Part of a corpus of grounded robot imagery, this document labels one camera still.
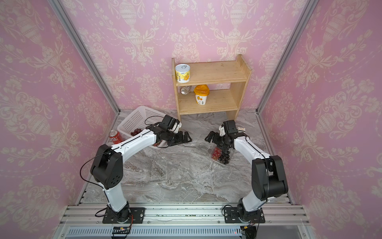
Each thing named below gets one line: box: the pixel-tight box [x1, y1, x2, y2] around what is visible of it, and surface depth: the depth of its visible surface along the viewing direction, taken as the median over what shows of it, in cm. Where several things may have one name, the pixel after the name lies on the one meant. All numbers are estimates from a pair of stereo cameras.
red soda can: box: [108, 129, 123, 145], surface depth 96 cm
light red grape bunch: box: [211, 147, 222, 161], surface depth 93 cm
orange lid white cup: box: [193, 84, 210, 106], surface depth 91 cm
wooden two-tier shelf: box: [171, 54, 253, 123], surface depth 87 cm
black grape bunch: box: [218, 150, 231, 165], surface depth 94 cm
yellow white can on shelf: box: [175, 63, 191, 84], surface depth 74 cm
